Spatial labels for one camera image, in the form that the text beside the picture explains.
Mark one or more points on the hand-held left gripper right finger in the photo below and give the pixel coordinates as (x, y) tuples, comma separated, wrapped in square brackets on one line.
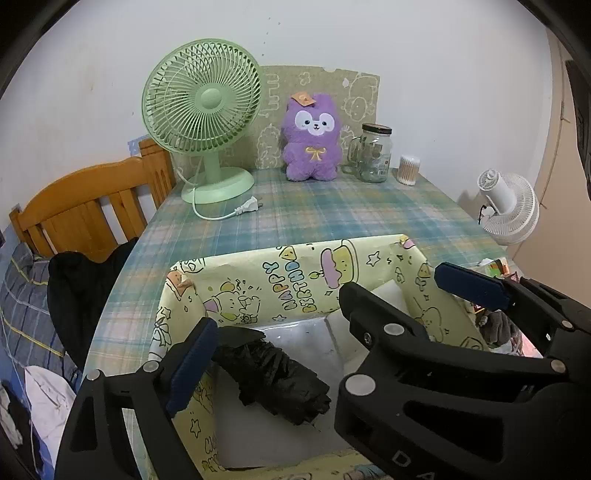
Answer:
[(369, 314)]

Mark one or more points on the black crinkled plastic bag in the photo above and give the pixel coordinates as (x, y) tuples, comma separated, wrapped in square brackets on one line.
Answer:
[(272, 374)]

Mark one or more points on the glass mug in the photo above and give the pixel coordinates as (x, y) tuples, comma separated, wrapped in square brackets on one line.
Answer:
[(353, 157)]

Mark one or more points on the yellow cartoon printed box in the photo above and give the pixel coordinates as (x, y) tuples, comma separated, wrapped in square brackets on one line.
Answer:
[(277, 286)]

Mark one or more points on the wooden chair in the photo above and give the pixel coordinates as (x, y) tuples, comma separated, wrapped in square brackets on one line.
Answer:
[(92, 184)]

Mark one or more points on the cotton swab container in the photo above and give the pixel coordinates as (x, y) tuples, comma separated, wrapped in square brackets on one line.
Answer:
[(409, 170)]

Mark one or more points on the glass jar with dark lid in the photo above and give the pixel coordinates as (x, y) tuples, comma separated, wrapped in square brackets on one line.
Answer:
[(379, 157)]

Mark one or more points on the black and white clothes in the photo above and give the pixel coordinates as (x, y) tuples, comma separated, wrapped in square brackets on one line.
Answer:
[(9, 415)]

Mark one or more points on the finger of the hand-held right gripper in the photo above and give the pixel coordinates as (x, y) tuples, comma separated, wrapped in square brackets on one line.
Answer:
[(471, 286)]

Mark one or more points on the green desk fan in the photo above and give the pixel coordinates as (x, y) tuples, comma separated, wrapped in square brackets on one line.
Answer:
[(203, 99)]

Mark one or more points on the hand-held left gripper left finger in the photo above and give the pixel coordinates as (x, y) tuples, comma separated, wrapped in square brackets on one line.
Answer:
[(191, 364)]

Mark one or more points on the beige cartoon printed panel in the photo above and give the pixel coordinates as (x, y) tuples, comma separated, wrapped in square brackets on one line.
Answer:
[(360, 92)]

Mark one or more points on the white tissue pack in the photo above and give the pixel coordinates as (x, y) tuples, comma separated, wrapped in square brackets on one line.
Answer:
[(388, 297)]

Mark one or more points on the white garment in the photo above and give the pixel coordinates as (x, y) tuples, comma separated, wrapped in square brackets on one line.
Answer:
[(48, 406)]

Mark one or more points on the purple plush toy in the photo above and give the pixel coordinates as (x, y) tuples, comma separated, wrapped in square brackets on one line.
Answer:
[(311, 147)]

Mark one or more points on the blue paper patch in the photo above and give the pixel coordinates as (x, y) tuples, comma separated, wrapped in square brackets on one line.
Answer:
[(135, 145)]

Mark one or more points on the beige door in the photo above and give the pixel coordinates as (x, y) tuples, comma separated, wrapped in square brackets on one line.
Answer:
[(558, 184)]

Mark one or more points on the black garment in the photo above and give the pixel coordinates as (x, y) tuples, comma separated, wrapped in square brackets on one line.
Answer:
[(78, 295)]

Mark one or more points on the white clip fan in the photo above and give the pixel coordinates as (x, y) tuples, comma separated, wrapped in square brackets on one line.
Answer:
[(512, 212)]

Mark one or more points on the blue plaid bedsheet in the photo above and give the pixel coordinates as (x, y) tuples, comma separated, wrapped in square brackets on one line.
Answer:
[(27, 314)]

